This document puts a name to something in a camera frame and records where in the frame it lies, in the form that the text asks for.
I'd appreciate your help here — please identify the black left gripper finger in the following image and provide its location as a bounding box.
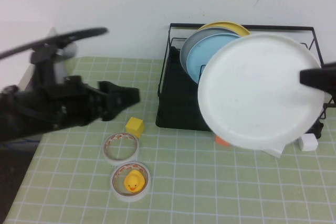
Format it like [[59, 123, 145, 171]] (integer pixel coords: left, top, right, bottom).
[[97, 80, 140, 107], [101, 94, 124, 122]]

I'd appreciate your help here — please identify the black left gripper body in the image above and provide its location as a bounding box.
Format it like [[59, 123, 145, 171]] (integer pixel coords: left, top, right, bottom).
[[62, 76, 108, 126]]

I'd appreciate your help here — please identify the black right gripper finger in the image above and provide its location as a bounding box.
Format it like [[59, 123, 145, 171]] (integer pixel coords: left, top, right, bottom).
[[299, 62, 336, 93]]

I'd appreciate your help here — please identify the white round plate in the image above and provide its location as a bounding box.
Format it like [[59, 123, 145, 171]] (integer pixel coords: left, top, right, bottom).
[[196, 34, 326, 152]]

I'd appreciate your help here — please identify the black rack drip tray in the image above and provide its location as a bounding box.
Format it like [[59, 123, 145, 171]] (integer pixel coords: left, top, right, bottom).
[[154, 46, 323, 140]]

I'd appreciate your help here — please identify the grey round plate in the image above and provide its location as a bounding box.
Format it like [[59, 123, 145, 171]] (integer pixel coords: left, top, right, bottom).
[[180, 27, 239, 67]]

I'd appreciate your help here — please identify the light blue round plate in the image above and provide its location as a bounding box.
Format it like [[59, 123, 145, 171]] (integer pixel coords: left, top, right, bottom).
[[186, 34, 244, 84]]

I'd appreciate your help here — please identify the yellow round plate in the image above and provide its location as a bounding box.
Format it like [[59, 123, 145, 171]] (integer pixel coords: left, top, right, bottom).
[[196, 21, 251, 37]]

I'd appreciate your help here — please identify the yellow cube block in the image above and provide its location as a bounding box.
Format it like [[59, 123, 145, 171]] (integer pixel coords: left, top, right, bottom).
[[125, 116, 145, 139]]

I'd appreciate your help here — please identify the double-sided tape roll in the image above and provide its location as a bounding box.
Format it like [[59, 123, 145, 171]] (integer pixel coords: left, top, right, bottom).
[[109, 162, 152, 203], [101, 132, 140, 166]]

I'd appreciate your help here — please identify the white cube block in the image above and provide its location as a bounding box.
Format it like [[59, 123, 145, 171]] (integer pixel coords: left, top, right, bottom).
[[298, 133, 319, 152]]

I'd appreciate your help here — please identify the yellow rubber duck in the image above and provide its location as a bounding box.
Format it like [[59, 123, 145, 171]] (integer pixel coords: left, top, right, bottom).
[[123, 169, 146, 193]]

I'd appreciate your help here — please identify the white power adapter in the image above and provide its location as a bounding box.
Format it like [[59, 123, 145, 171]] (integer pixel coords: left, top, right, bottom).
[[262, 142, 287, 158]]

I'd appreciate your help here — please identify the white side table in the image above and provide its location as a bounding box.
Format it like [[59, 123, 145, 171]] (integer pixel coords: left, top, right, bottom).
[[0, 23, 79, 91]]

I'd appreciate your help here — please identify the orange cube block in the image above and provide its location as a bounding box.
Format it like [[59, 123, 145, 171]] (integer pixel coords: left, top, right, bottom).
[[215, 134, 229, 147]]

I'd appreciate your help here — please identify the green checked tablecloth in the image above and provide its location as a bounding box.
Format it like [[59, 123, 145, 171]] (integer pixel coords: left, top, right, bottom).
[[5, 56, 336, 224]]

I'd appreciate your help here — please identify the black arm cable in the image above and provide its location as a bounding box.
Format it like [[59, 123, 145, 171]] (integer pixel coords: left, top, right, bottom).
[[0, 27, 109, 61]]

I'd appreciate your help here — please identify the black wire dish rack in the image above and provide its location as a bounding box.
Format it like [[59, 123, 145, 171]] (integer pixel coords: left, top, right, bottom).
[[156, 23, 336, 140]]

